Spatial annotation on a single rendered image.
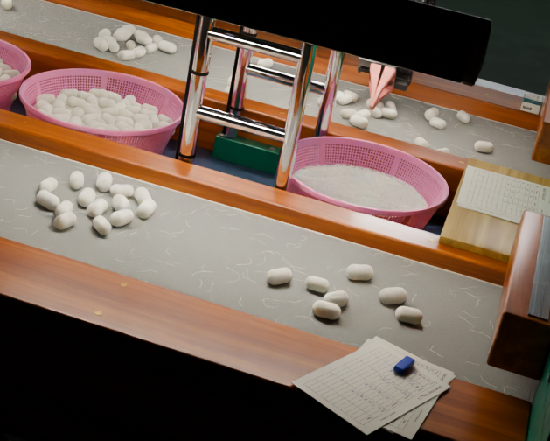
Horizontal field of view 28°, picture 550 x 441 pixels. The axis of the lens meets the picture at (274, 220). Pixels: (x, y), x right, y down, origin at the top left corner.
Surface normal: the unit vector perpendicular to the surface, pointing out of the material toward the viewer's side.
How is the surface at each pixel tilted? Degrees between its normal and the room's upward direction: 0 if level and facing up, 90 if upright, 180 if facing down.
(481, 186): 0
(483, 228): 0
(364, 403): 0
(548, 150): 90
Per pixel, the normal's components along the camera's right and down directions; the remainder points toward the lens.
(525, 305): 0.18, -0.88
